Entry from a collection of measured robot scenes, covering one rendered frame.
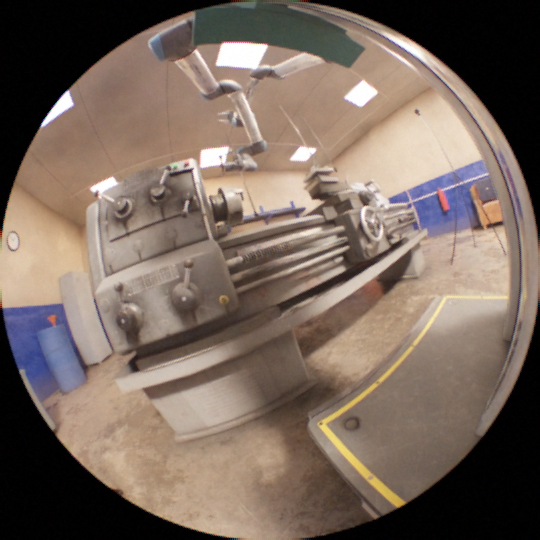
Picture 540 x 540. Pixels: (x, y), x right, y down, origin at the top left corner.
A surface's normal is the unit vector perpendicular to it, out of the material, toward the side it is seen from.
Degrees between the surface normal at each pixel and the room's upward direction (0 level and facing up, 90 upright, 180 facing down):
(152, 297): 90
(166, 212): 90
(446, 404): 0
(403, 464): 0
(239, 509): 0
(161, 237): 90
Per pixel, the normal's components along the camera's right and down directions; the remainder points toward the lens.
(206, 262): 0.37, -0.10
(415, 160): -0.87, 0.32
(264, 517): -0.33, -0.94
